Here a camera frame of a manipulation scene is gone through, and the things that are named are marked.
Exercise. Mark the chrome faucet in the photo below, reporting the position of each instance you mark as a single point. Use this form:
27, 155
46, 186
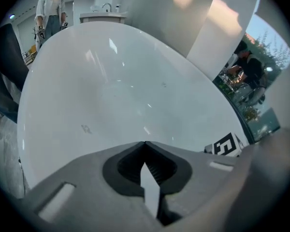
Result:
108, 6

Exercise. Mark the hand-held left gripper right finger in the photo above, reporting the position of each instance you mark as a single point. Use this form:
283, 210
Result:
195, 168

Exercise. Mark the small soap bottle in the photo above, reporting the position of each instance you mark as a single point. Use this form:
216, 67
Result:
118, 8

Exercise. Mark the white oval bathtub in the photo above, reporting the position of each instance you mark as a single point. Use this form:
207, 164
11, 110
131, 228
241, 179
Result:
111, 81

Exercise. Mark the black framed window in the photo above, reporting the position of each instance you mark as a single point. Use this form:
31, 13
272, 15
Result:
256, 120

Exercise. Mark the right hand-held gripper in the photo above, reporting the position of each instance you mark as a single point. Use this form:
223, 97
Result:
226, 145

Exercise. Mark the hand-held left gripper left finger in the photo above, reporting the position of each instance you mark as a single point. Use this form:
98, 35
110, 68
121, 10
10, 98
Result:
87, 197

